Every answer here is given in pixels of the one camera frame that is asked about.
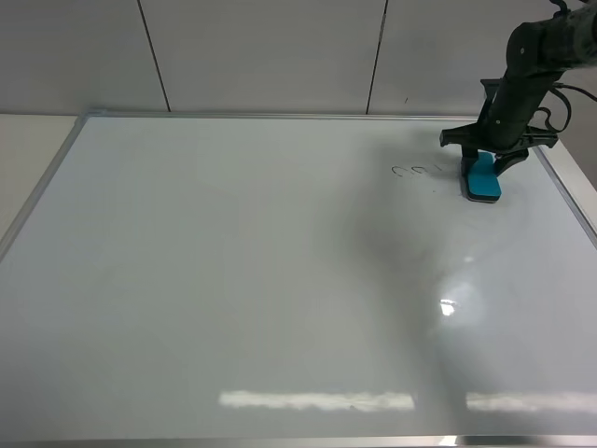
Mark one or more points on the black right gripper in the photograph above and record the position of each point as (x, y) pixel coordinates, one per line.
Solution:
(509, 145)

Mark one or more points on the white whiteboard with aluminium frame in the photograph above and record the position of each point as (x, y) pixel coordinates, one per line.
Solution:
(293, 281)

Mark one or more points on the blue whiteboard eraser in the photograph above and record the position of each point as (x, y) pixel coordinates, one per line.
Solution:
(481, 185)

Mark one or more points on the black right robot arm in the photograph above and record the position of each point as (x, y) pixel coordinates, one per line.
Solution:
(538, 54)

